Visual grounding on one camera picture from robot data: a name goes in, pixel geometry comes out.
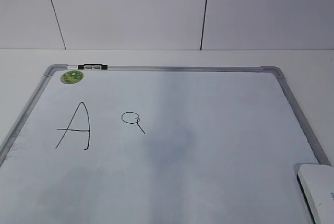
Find white whiteboard eraser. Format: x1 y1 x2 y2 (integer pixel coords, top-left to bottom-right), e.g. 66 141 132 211
297 164 333 224

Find black marker pen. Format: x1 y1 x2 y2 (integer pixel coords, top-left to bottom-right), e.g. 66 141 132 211
77 64 108 70

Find white whiteboard with metal frame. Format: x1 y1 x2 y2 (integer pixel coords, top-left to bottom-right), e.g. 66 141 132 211
1 65 332 223

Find round green sticker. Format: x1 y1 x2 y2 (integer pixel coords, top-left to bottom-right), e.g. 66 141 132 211
61 70 84 85

